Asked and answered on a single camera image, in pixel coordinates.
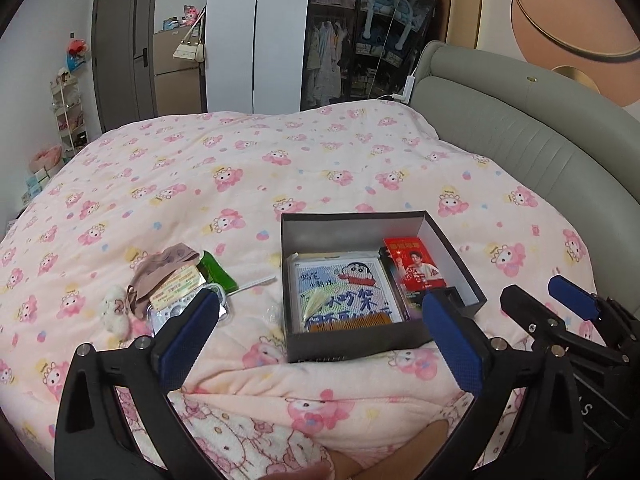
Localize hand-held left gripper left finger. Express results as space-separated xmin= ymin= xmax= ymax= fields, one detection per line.
xmin=54 ymin=287 xmax=223 ymax=480

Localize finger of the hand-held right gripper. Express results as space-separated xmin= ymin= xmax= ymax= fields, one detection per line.
xmin=500 ymin=284 xmax=631 ymax=368
xmin=546 ymin=275 xmax=640 ymax=356

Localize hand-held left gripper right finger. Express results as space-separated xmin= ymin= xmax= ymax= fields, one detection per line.
xmin=422 ymin=290 xmax=586 ymax=480

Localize red envelope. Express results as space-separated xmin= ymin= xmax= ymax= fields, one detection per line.
xmin=382 ymin=236 xmax=448 ymax=293

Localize cartoon print card pack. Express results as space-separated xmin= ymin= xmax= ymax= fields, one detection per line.
xmin=287 ymin=257 xmax=408 ymax=336

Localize black cardboard container box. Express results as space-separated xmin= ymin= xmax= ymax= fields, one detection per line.
xmin=280 ymin=209 xmax=488 ymax=365

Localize green packet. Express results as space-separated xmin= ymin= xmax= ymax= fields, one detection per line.
xmin=196 ymin=250 xmax=237 ymax=295

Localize small white plush toy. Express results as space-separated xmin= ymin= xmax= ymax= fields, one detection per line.
xmin=100 ymin=284 xmax=132 ymax=336

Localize white plastic strip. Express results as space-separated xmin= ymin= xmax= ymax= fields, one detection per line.
xmin=235 ymin=275 xmax=278 ymax=292

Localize pink cat print pyjamas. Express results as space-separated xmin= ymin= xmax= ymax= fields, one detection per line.
xmin=167 ymin=392 xmax=331 ymax=480

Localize person's leg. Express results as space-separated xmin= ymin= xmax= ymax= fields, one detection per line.
xmin=300 ymin=417 xmax=451 ymax=480

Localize grey padded headboard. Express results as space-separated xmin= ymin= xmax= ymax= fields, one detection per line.
xmin=407 ymin=40 xmax=640 ymax=306

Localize pink printed blanket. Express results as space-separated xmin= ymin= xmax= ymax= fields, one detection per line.
xmin=0 ymin=97 xmax=608 ymax=480

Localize stack of pale boxes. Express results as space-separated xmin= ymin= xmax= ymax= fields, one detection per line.
xmin=20 ymin=170 xmax=51 ymax=206

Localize pink pet bed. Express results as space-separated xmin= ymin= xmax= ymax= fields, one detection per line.
xmin=30 ymin=144 xmax=65 ymax=173

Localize brown cabinet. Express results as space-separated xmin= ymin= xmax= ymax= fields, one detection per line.
xmin=152 ymin=27 xmax=208 ymax=118

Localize white shelf rack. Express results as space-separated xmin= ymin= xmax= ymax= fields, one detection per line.
xmin=50 ymin=70 xmax=91 ymax=156

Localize cream handbag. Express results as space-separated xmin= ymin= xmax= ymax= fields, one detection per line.
xmin=172 ymin=10 xmax=207 ymax=63

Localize grey door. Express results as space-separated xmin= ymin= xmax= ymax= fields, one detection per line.
xmin=92 ymin=0 xmax=161 ymax=136

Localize white wardrobe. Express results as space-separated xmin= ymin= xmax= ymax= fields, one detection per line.
xmin=206 ymin=0 xmax=313 ymax=115

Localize dark glass wardrobe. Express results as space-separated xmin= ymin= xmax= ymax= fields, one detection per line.
xmin=300 ymin=0 xmax=436 ymax=111

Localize red plush toy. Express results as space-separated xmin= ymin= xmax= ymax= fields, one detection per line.
xmin=65 ymin=37 xmax=91 ymax=68

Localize pink boxed figure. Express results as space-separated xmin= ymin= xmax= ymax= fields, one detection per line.
xmin=182 ymin=2 xmax=206 ymax=28

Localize blue plush toy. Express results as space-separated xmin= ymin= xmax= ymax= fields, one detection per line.
xmin=361 ymin=0 xmax=398 ymax=36

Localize round peach wall decoration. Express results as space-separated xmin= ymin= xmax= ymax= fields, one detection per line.
xmin=510 ymin=0 xmax=640 ymax=68

